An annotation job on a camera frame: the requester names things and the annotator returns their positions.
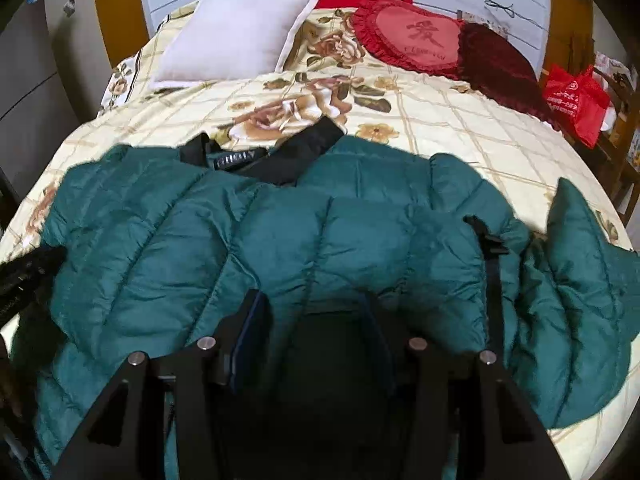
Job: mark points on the grey wardrobe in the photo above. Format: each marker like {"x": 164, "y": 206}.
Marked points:
{"x": 35, "y": 75}

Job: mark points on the wooden chair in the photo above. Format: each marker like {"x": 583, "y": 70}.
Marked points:
{"x": 617, "y": 150}

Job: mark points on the dark red velvet pillow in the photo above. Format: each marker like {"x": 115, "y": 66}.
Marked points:
{"x": 500, "y": 70}

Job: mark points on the red heart-shaped pillow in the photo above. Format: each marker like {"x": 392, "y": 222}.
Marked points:
{"x": 415, "y": 35}

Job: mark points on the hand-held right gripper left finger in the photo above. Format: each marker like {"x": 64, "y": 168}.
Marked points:
{"x": 247, "y": 332}

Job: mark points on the red plastic bag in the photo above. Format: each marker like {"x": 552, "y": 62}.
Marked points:
{"x": 575, "y": 102}

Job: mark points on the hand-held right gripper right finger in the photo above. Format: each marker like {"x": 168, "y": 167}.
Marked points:
{"x": 381, "y": 332}

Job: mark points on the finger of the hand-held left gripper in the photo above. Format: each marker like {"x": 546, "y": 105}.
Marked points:
{"x": 30, "y": 275}

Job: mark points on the floral cream bed quilt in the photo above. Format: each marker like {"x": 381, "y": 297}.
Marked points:
{"x": 450, "y": 125}

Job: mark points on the white square pillow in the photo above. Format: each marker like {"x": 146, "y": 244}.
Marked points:
{"x": 230, "y": 35}

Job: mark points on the green puffer jacket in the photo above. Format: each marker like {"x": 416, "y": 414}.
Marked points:
{"x": 300, "y": 240}

